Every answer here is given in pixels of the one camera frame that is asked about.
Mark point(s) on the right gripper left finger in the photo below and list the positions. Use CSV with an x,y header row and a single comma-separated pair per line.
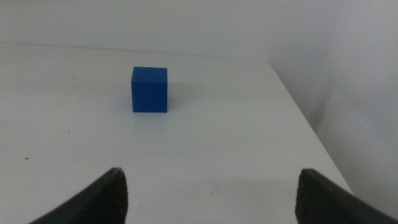
x,y
102,202

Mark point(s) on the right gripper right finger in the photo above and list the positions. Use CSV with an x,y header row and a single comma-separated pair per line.
x,y
323,202

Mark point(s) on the blue cube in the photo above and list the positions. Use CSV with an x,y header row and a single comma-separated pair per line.
x,y
149,90

